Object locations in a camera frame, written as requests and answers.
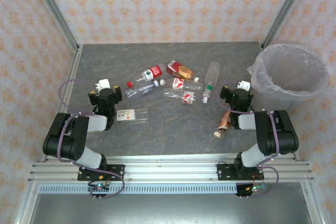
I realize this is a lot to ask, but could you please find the red-label bottle with red cap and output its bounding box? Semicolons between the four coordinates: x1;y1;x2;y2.
127;63;166;88

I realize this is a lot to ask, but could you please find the grey metal panel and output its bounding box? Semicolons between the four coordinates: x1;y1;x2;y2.
28;192;313;224

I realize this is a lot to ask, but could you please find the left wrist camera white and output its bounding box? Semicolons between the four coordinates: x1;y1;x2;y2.
94;78;111;91

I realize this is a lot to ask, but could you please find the clear bottle white label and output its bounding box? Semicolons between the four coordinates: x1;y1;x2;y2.
116;108;149;123

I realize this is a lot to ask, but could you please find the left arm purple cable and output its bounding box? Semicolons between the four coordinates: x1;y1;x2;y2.
57;79;125;200

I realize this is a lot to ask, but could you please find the brown bottle with beige cap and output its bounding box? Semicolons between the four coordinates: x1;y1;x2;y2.
213;110;232;138

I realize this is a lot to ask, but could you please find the tall clear bottle green band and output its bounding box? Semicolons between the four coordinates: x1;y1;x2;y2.
201;61;222;104

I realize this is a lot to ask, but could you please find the aluminium lower frame bar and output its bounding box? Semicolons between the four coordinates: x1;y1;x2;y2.
14;182;40;224
300;182;329;224

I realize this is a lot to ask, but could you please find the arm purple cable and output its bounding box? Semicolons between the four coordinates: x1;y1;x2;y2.
215;83;279;198
57;79;125;200

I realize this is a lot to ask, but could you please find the aluminium table side rail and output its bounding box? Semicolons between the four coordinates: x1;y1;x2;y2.
40;44;84;163

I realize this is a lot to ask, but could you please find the red and brown drink carton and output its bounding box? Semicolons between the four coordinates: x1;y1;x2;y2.
166;60;196;80

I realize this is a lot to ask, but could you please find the slotted grey cable duct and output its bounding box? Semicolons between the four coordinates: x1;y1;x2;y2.
39;184;238;195

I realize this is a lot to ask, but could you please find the clear plastic bin liner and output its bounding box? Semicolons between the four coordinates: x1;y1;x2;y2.
247;42;331;101

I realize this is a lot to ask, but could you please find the aluminium corner post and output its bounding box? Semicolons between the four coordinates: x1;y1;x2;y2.
27;0;81;51
261;0;312;49

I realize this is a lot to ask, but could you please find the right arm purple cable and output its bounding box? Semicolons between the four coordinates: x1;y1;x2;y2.
215;83;279;198

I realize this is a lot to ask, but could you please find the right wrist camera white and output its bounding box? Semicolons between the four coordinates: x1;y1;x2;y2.
236;80;251;91

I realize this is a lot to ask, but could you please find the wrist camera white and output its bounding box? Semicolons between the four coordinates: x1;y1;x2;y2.
94;78;111;91
236;80;251;91

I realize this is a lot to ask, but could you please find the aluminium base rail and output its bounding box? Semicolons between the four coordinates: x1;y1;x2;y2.
27;152;314;183

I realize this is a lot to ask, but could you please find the grey round waste bin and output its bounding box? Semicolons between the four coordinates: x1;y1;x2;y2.
250;43;330;112

